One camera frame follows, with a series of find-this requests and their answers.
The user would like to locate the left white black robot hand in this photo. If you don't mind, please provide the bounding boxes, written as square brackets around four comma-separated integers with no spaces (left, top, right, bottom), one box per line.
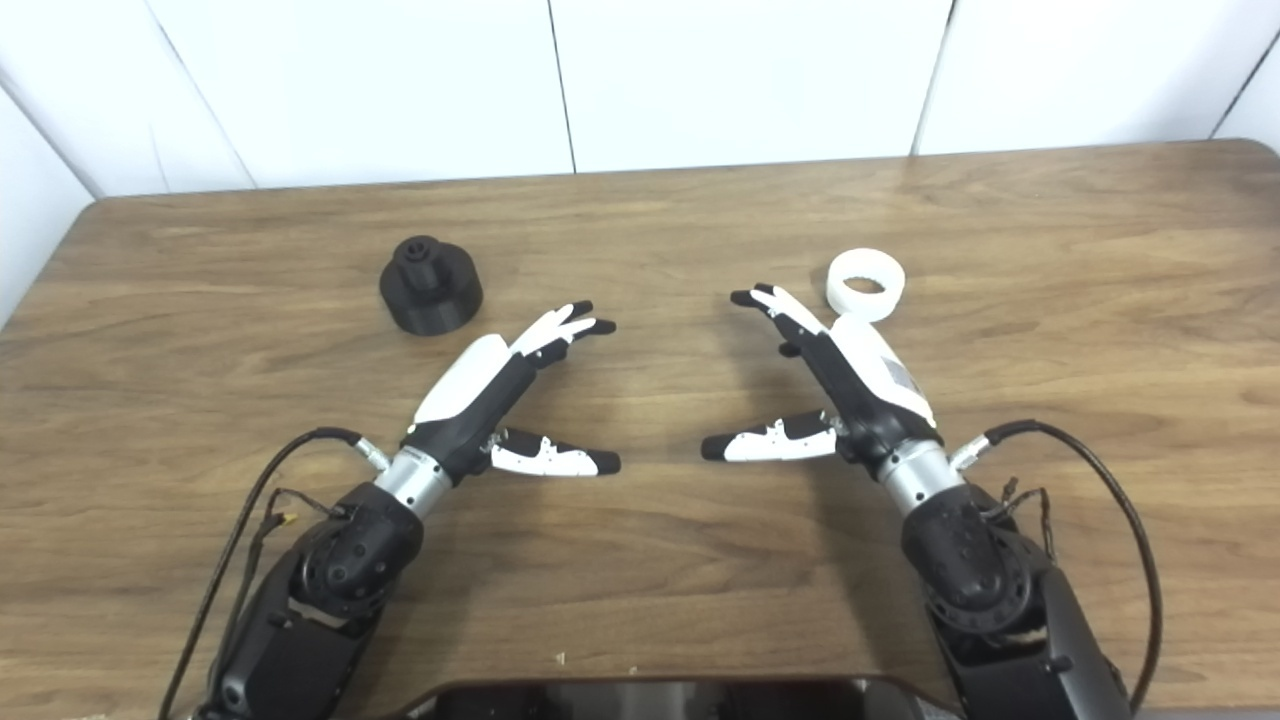
[400,300,623,488]

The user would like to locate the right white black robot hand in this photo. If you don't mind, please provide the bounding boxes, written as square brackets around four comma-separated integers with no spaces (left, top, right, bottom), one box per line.
[700,283,943,483]

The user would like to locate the white toothed plastic ring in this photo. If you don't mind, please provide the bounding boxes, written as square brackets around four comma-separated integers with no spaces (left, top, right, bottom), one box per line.
[826,247,907,324]

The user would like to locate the round black plastic part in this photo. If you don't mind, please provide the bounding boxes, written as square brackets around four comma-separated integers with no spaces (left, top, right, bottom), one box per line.
[379,235,484,336]

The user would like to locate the right arm thin wires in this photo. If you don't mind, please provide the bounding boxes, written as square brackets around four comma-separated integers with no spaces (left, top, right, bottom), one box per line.
[985,477,1057,563]

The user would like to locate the arm thin wires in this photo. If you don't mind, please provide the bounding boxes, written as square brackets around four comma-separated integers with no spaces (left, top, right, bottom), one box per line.
[985,477,1057,563]
[225,487,349,641]

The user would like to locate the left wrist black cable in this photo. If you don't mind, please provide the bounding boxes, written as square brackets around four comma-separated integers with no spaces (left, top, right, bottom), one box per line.
[157,427,391,720]

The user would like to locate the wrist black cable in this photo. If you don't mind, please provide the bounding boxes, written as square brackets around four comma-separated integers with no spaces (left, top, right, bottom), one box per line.
[948,420,1164,711]
[157,427,391,720]

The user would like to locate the left arm thin wires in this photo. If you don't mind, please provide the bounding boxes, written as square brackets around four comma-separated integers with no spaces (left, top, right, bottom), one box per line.
[225,487,349,641]

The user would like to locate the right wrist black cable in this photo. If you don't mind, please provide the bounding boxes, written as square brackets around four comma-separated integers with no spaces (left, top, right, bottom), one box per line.
[948,420,1164,711]

